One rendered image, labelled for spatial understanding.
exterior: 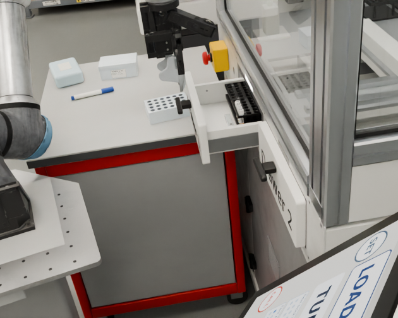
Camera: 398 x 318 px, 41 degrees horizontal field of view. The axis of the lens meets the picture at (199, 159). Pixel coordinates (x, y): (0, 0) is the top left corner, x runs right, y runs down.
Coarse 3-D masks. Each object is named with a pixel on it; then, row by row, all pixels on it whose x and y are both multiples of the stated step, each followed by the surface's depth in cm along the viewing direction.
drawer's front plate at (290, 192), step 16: (272, 144) 107; (272, 160) 106; (288, 176) 97; (272, 192) 111; (288, 192) 96; (288, 208) 98; (304, 208) 92; (288, 224) 100; (304, 224) 94; (304, 240) 96
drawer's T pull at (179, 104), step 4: (176, 100) 130; (180, 100) 131; (184, 100) 130; (188, 100) 130; (176, 104) 129; (180, 104) 129; (184, 104) 128; (188, 104) 128; (180, 108) 127; (184, 108) 129; (188, 108) 129; (180, 112) 126
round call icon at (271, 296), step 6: (276, 288) 64; (282, 288) 62; (270, 294) 64; (276, 294) 63; (264, 300) 65; (270, 300) 62; (276, 300) 61; (264, 306) 63; (270, 306) 61; (258, 312) 63
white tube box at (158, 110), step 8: (168, 96) 158; (176, 96) 158; (184, 96) 157; (144, 104) 158; (152, 104) 155; (160, 104) 154; (168, 104) 154; (152, 112) 151; (160, 112) 152; (168, 112) 152; (176, 112) 153; (184, 112) 154; (152, 120) 152; (160, 120) 153; (168, 120) 153
